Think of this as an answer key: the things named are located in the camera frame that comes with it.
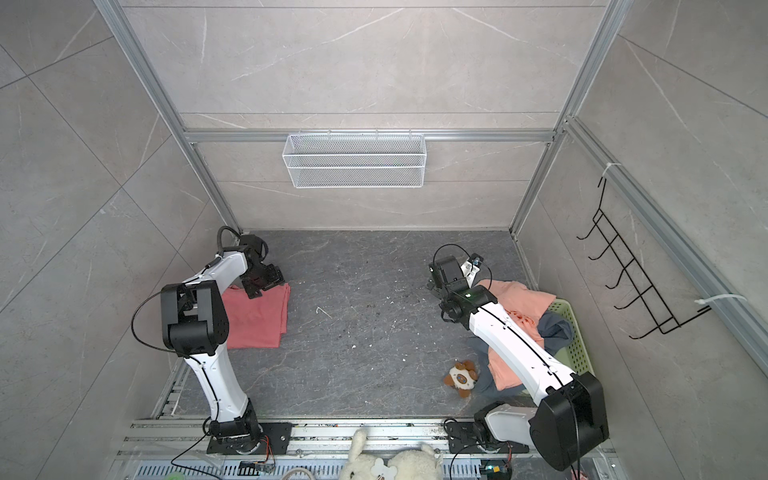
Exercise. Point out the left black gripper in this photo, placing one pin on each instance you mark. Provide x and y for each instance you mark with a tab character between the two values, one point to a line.
276	277

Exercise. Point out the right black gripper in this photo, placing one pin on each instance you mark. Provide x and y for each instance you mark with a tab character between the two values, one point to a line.
433	287

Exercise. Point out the dark pink t-shirt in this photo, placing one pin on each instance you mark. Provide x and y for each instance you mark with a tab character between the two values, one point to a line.
257	323

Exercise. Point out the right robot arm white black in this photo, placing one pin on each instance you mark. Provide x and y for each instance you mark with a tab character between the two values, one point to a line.
569	418

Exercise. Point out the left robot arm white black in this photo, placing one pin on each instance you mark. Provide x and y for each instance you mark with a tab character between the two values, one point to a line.
195	326

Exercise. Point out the light salmon t-shirt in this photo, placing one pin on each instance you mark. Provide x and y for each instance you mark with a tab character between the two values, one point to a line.
526	308

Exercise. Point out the small brown plush toy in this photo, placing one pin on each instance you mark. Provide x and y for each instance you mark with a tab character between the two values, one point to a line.
462	377

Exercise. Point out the grey blue t-shirt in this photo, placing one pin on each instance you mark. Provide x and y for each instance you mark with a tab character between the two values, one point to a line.
557	334

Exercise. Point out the green plastic basket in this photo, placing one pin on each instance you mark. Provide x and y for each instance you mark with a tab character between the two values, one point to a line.
575	355

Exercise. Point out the white plush bunny toy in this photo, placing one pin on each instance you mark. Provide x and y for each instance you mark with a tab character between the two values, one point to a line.
423	463

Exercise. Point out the white wire mesh basket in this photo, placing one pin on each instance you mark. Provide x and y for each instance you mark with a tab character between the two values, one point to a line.
364	160

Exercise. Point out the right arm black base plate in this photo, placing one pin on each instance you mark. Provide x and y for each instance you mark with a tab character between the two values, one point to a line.
463	439

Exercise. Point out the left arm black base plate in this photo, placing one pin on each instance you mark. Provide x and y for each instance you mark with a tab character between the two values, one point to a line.
274	438

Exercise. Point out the aluminium frame rails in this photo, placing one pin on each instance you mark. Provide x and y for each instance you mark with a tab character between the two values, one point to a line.
319	449

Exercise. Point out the black wire hook rack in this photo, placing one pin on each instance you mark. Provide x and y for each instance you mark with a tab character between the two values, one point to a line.
632	273

